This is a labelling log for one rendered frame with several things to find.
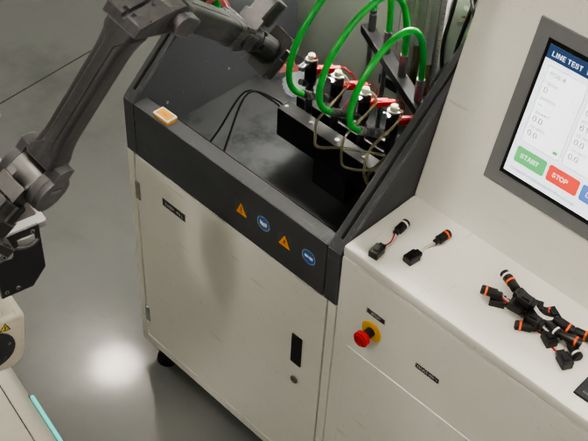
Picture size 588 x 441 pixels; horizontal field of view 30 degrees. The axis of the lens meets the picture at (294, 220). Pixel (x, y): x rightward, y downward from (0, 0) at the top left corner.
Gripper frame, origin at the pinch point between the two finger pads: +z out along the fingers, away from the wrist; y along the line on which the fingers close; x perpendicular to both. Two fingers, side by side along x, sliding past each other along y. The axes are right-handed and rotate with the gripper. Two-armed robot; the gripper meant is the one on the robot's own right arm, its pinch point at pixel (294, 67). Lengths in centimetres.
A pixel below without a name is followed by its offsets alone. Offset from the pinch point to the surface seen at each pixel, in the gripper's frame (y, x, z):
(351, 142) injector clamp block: -4.6, -13.1, 15.4
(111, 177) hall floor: -82, 104, 74
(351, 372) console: -42, -44, 29
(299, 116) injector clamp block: -8.5, -0.3, 11.3
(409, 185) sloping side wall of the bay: -1.8, -34.1, 13.2
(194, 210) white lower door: -41.8, 5.3, 10.5
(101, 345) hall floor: -106, 38, 53
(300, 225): -22.4, -27.5, 2.9
